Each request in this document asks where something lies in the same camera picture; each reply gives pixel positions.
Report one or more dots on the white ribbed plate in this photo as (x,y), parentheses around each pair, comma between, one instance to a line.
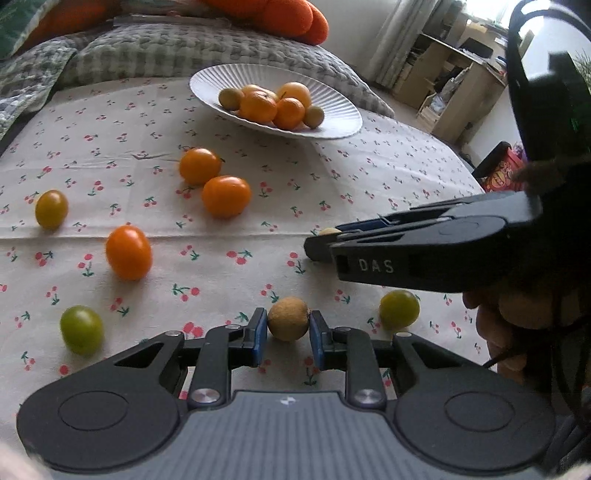
(323,124)

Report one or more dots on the cherry print tablecloth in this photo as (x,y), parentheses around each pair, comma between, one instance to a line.
(138,129)

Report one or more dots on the small green tomato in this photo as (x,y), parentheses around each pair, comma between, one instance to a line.
(399,309)
(81,330)

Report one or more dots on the small yellow tomato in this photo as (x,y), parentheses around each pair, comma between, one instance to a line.
(51,209)

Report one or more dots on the person's right hand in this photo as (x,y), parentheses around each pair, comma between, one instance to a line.
(498,332)

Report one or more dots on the orange mandarin with stem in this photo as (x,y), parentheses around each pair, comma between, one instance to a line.
(288,115)

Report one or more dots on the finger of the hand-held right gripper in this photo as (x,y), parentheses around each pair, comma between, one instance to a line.
(364,225)
(318,249)

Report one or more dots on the plain orange cushion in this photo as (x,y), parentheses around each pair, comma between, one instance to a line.
(69,18)

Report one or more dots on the large pale orange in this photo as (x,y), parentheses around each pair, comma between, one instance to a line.
(298,92)

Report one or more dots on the wooden shelf unit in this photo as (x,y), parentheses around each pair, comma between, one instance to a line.
(457,87)

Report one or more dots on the small orange tomato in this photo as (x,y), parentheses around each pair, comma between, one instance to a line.
(128,251)
(226,196)
(199,166)

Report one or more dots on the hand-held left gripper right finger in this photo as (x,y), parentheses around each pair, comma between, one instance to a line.
(316,341)

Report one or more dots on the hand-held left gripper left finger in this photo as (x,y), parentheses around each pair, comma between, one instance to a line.
(260,339)

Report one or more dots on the brown longan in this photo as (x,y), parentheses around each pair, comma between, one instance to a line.
(230,98)
(288,318)
(314,117)
(328,231)

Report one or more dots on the grey checked quilted cover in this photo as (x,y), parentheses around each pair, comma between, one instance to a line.
(161,50)
(27,78)

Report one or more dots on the red printed bag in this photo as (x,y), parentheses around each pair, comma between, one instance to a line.
(505,175)

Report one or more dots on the orange pumpkin cushion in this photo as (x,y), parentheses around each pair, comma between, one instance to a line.
(277,14)

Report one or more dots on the black curved object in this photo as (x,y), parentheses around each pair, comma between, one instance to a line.
(489,159)

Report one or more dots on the grey curtain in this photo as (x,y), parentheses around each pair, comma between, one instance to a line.
(406,27)

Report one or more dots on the green embroidered pillow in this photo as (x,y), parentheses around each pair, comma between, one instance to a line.
(14,23)

